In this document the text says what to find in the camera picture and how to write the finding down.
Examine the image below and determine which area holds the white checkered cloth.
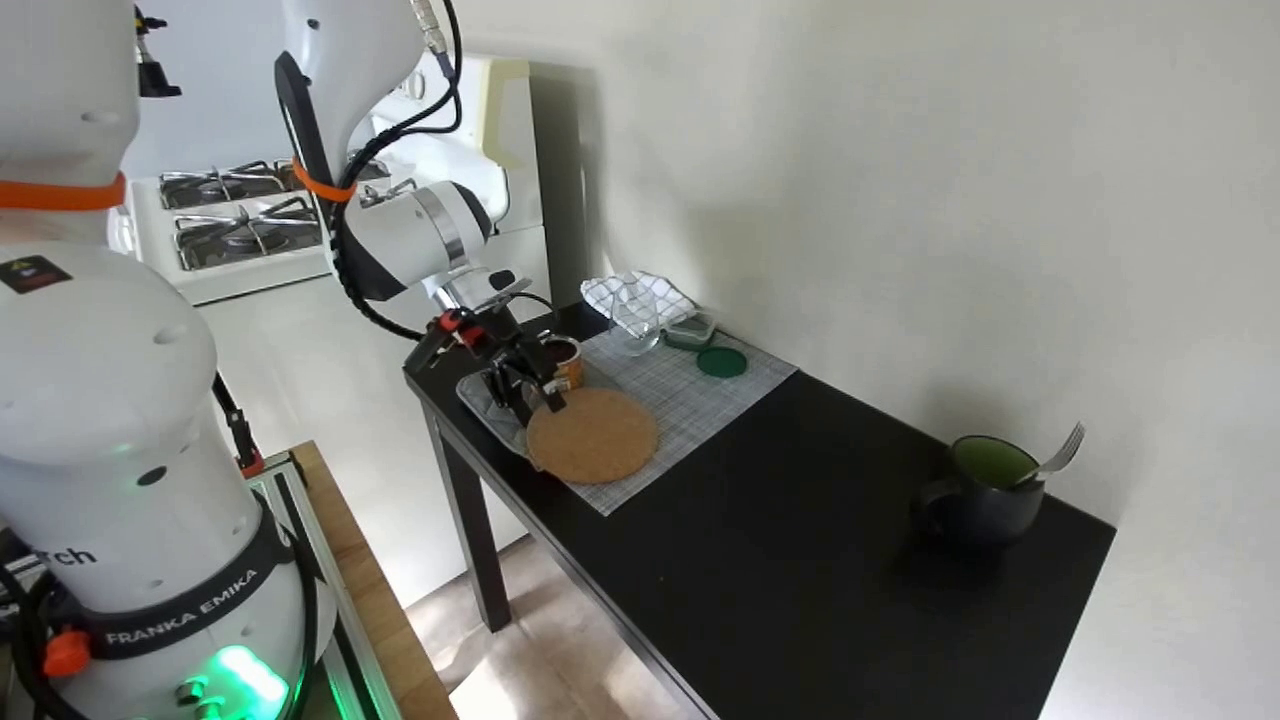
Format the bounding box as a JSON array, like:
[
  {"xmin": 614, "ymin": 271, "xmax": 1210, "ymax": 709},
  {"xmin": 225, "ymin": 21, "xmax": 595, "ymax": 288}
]
[{"xmin": 581, "ymin": 269, "xmax": 699, "ymax": 328}]

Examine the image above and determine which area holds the dark mug with green inside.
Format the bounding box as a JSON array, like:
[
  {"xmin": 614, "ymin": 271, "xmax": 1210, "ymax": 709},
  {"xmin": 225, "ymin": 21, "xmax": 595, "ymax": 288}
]
[{"xmin": 914, "ymin": 434, "xmax": 1047, "ymax": 550}]

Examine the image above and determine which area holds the camera on mount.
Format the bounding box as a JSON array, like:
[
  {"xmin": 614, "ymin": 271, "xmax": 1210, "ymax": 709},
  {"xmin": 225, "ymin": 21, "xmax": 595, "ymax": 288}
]
[{"xmin": 133, "ymin": 4, "xmax": 184, "ymax": 100}]

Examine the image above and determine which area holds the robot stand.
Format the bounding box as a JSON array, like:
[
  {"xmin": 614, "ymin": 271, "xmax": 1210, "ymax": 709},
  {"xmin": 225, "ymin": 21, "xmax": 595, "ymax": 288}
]
[{"xmin": 238, "ymin": 439, "xmax": 463, "ymax": 720}]

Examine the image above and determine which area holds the silver fork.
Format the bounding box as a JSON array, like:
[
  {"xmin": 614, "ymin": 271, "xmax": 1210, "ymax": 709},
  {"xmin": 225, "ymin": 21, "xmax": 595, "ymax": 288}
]
[{"xmin": 1014, "ymin": 421, "xmax": 1087, "ymax": 490}]

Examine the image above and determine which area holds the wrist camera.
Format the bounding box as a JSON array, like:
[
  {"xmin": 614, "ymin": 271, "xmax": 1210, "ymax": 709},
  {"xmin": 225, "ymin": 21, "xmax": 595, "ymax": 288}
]
[{"xmin": 404, "ymin": 308, "xmax": 491, "ymax": 374}]

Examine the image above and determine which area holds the white gas stove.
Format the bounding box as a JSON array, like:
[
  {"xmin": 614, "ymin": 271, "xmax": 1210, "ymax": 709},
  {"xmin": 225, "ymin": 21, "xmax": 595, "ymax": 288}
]
[{"xmin": 107, "ymin": 54, "xmax": 553, "ymax": 308}]

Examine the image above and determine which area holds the orange tin can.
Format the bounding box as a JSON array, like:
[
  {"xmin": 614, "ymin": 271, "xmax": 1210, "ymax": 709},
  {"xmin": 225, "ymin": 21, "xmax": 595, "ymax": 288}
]
[{"xmin": 541, "ymin": 336, "xmax": 587, "ymax": 392}]

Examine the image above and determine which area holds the small container with green lid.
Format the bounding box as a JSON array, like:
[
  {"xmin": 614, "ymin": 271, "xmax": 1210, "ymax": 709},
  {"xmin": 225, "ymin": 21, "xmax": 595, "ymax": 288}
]
[{"xmin": 664, "ymin": 311, "xmax": 717, "ymax": 352}]

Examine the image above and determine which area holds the round green lid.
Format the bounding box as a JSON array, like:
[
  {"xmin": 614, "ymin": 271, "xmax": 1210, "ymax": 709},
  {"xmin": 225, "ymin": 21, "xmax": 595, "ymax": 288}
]
[{"xmin": 696, "ymin": 345, "xmax": 750, "ymax": 380}]

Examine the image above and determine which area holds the grey woven placemat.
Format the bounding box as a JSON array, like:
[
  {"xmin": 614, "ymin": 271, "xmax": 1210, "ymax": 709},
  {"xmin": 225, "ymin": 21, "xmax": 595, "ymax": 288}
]
[{"xmin": 520, "ymin": 322, "xmax": 800, "ymax": 518}]

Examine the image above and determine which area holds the clear drinking glass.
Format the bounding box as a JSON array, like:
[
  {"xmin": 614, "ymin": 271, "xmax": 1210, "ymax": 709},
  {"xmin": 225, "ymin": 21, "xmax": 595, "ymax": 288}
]
[{"xmin": 609, "ymin": 279, "xmax": 662, "ymax": 357}]

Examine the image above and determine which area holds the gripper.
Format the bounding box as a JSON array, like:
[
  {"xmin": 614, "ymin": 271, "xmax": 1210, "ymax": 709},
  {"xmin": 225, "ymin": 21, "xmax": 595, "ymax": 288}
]
[{"xmin": 468, "ymin": 306, "xmax": 569, "ymax": 430}]

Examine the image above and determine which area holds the round cork mat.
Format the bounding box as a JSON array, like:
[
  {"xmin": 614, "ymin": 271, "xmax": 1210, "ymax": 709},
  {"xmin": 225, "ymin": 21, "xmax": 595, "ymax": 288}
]
[{"xmin": 526, "ymin": 387, "xmax": 661, "ymax": 487}]

